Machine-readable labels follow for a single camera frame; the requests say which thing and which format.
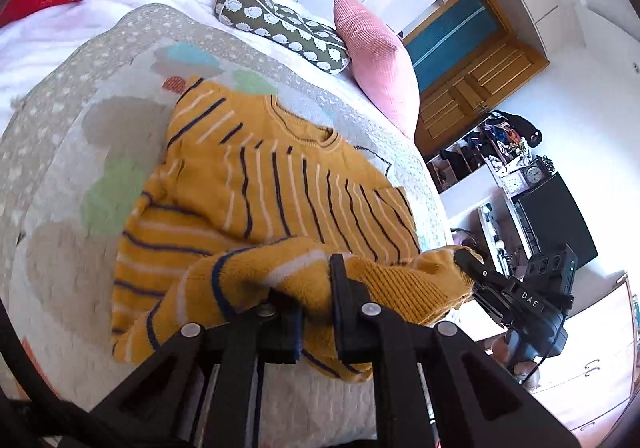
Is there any pink corduroy pillow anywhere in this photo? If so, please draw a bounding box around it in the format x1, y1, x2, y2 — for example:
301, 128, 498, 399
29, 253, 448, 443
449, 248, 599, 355
333, 0, 421, 140

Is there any teal glass door panel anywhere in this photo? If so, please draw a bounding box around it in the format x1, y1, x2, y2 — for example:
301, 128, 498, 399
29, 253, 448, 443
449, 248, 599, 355
404, 0, 502, 95

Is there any wooden door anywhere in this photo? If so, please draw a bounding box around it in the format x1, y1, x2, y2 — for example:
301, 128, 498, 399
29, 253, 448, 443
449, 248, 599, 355
413, 42, 550, 160

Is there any grey patterned bed quilt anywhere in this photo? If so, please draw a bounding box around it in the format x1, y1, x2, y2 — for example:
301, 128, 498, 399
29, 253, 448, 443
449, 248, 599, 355
0, 3, 452, 448

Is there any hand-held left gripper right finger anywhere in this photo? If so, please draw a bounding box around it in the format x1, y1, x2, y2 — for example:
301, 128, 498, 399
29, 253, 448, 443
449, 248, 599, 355
329, 253, 582, 448

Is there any white drawer cabinet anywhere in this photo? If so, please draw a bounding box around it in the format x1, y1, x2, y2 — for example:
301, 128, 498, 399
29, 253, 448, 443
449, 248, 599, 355
527, 271, 637, 435

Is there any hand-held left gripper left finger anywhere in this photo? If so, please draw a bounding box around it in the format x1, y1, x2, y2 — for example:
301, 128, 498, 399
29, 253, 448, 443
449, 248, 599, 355
87, 287, 305, 448

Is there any dark round clock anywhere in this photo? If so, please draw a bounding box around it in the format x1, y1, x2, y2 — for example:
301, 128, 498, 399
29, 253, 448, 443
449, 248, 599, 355
521, 162, 547, 188

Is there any black monitor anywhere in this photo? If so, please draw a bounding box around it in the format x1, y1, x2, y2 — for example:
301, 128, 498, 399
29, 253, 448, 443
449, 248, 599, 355
514, 172, 599, 270

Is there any person's right hand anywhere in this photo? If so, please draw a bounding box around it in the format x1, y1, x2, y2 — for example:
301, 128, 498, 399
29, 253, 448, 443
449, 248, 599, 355
491, 335, 542, 387

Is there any olive hedgehog print pillow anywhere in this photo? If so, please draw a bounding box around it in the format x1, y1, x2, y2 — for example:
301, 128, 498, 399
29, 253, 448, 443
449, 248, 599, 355
215, 0, 351, 75

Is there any cluttered white shelf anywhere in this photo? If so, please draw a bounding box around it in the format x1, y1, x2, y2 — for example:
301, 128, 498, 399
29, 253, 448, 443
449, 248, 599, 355
427, 110, 544, 195

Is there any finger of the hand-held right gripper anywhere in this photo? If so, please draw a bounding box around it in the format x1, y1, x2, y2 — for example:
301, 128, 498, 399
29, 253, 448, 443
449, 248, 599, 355
453, 247, 512, 296

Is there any yellow striped sweater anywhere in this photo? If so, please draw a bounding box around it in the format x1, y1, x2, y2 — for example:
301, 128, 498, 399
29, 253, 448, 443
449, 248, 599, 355
110, 76, 482, 386

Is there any white desk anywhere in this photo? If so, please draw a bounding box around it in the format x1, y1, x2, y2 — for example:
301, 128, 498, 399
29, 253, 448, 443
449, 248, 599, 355
440, 167, 542, 281

